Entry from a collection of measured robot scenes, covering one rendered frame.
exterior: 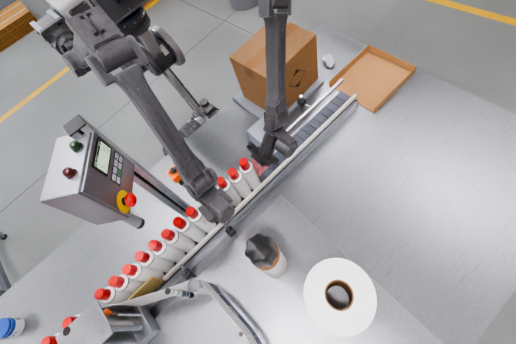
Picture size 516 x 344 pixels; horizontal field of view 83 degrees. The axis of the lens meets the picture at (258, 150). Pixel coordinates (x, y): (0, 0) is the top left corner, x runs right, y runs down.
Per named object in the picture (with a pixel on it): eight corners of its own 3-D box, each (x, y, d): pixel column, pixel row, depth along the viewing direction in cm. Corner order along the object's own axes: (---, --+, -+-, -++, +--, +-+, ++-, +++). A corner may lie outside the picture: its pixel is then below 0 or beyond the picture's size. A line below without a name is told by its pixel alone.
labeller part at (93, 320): (71, 374, 76) (68, 375, 75) (57, 336, 81) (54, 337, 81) (114, 332, 79) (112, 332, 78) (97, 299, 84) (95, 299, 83)
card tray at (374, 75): (374, 113, 131) (375, 107, 128) (329, 86, 144) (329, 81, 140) (415, 72, 138) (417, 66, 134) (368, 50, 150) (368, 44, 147)
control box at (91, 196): (97, 226, 79) (38, 202, 63) (105, 170, 88) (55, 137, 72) (131, 218, 78) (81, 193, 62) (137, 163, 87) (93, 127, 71)
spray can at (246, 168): (254, 193, 119) (242, 171, 101) (246, 184, 121) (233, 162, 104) (263, 183, 120) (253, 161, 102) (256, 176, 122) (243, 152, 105)
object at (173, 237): (188, 256, 111) (163, 245, 94) (181, 246, 114) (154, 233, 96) (199, 246, 112) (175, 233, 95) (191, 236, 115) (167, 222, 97)
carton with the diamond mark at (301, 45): (278, 119, 138) (269, 79, 115) (243, 97, 149) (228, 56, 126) (318, 78, 145) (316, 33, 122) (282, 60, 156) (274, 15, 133)
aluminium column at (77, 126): (186, 219, 124) (68, 136, 67) (181, 212, 127) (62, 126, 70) (195, 212, 125) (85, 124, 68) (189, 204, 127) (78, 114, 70)
